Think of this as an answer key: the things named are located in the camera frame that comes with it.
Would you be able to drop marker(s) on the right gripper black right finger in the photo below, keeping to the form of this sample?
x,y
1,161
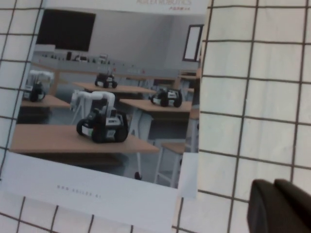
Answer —
x,y
298,206

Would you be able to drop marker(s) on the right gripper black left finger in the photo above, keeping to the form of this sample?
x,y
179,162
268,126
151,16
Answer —
x,y
264,213

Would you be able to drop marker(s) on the AgileX robotics catalogue booklet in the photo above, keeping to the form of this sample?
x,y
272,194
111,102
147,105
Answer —
x,y
189,174
97,72

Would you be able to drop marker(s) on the white black-grid tablecloth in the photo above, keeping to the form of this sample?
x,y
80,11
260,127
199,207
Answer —
x,y
267,97

